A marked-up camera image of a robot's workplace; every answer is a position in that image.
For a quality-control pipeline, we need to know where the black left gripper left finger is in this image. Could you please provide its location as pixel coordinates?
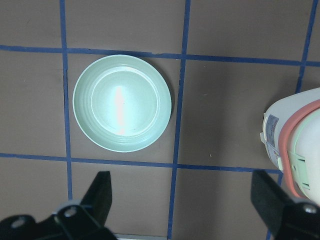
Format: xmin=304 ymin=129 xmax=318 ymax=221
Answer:
xmin=54 ymin=171 xmax=112 ymax=240

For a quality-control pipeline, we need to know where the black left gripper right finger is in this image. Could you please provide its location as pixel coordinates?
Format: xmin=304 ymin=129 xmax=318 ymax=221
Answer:
xmin=250 ymin=170 xmax=320 ymax=240

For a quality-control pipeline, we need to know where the white rice cooker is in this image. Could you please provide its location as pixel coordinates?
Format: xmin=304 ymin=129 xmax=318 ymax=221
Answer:
xmin=260 ymin=88 xmax=320 ymax=205

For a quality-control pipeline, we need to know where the green plate left side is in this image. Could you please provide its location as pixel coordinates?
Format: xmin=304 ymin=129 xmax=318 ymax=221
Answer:
xmin=72 ymin=54 xmax=172 ymax=153

